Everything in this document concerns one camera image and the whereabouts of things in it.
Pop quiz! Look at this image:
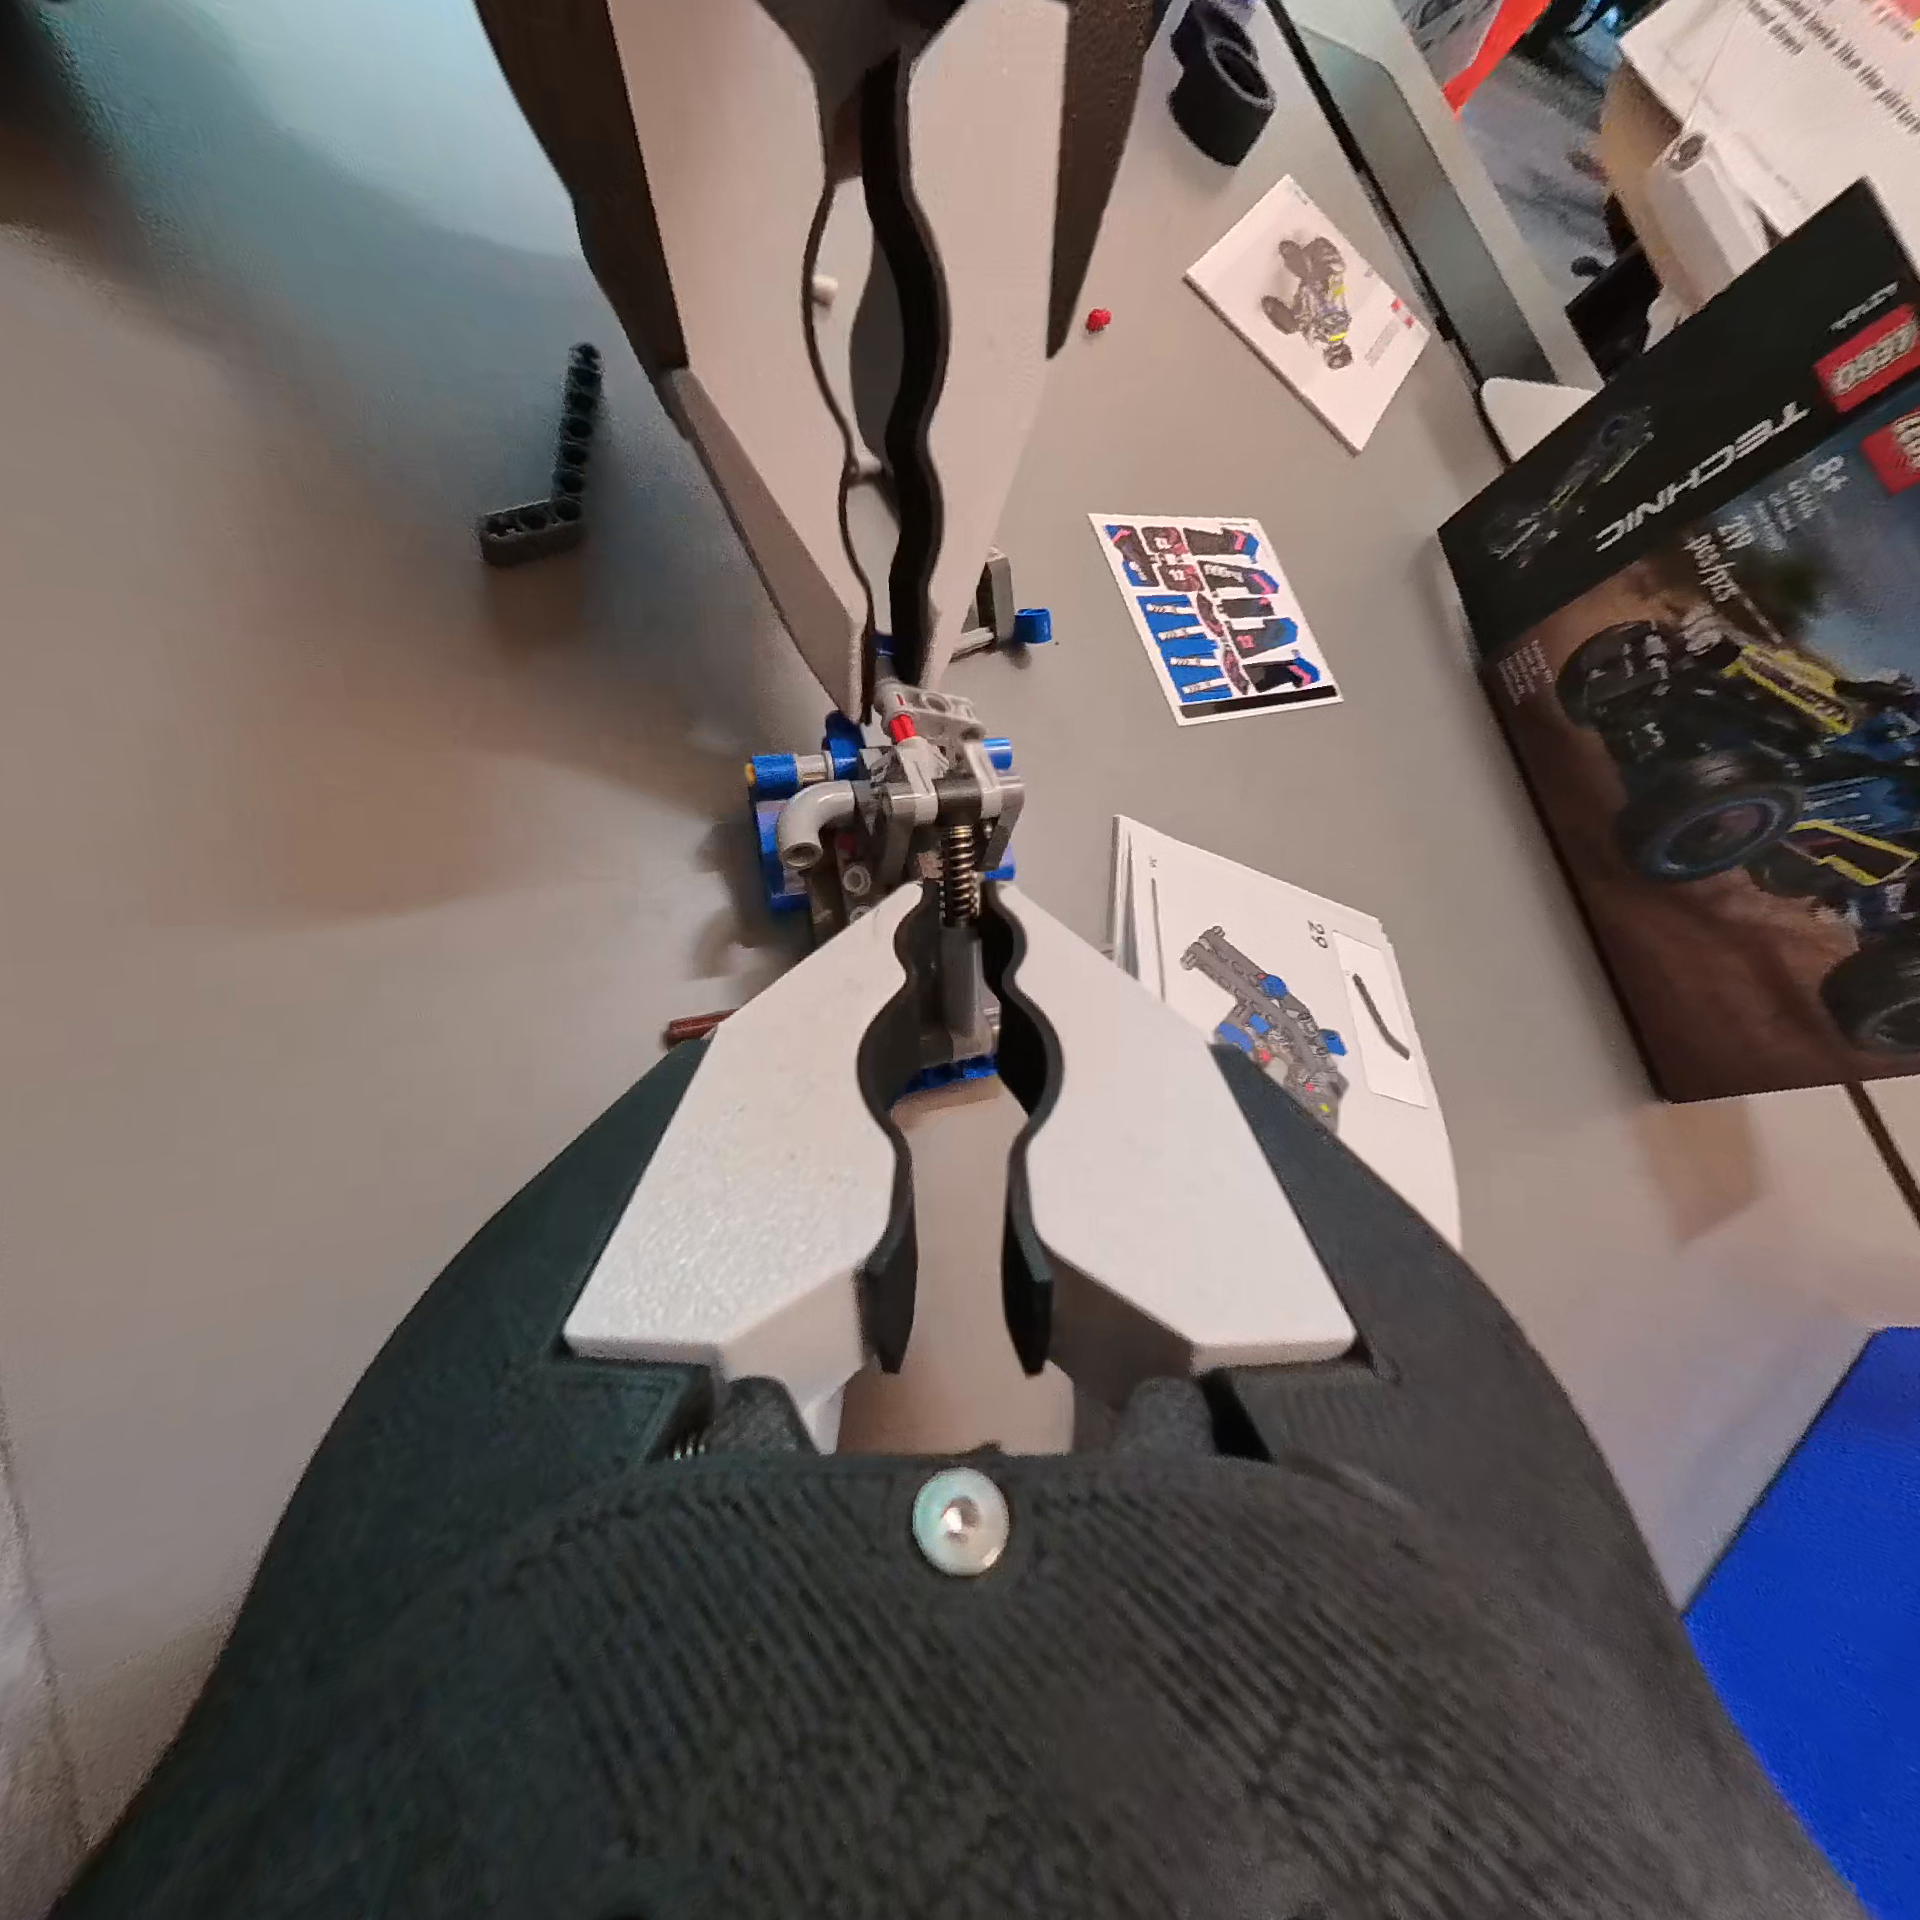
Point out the lego set box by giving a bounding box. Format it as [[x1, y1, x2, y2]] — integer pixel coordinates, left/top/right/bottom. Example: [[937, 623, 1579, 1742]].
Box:
[[1437, 182, 1920, 1105]]

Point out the blue grey lego model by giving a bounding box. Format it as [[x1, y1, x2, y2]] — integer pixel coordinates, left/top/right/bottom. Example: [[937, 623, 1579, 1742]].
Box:
[[666, 675, 1037, 1119]]

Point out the small booklet with buggy cover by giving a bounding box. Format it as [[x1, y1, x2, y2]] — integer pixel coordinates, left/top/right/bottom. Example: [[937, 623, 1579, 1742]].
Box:
[[1185, 174, 1430, 455]]

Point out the blue plastic storage bin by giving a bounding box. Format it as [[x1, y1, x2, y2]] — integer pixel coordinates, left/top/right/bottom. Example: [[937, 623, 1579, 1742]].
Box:
[[1680, 1328, 1920, 1920]]

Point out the lego instruction booklet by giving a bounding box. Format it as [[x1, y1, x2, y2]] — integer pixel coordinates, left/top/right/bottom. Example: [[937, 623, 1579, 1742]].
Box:
[[1108, 814, 1465, 1248]]

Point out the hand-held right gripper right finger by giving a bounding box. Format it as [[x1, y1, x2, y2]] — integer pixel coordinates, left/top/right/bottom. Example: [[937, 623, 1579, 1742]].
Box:
[[998, 881, 1359, 1446]]

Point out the white instruction poster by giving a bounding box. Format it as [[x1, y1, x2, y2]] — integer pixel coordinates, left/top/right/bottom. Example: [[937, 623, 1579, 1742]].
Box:
[[1620, 0, 1920, 241]]

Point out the silver monitor stand base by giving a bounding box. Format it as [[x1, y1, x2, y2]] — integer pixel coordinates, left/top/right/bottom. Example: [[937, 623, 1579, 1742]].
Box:
[[1477, 375, 1601, 467]]

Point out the dark grey angled lego beam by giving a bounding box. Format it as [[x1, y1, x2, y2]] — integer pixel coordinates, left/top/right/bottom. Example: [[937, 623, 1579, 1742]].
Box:
[[478, 343, 606, 568]]

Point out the lego sticker sheet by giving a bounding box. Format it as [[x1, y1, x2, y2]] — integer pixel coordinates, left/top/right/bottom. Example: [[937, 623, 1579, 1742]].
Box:
[[1090, 509, 1342, 729]]

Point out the light grey hooded garment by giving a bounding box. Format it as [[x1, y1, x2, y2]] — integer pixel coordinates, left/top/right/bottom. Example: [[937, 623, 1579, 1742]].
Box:
[[0, 1411, 85, 1862]]

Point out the dark computer monitor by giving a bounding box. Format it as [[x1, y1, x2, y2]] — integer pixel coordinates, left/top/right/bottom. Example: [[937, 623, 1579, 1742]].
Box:
[[1266, 0, 1601, 393]]

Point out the grey lego beam with axle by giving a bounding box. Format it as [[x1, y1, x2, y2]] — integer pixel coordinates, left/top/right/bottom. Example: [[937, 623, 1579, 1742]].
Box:
[[973, 546, 1060, 659]]

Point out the orange traffic cone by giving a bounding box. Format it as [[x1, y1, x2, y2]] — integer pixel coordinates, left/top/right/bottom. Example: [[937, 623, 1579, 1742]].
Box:
[[1440, 0, 1547, 116]]

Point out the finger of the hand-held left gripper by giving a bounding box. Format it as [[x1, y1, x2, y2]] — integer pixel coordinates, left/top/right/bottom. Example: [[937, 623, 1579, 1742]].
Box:
[[604, 0, 906, 716], [857, 0, 1073, 692]]

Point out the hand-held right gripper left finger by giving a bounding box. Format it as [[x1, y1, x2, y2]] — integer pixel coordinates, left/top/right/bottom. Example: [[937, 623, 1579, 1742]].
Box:
[[561, 881, 927, 1453]]

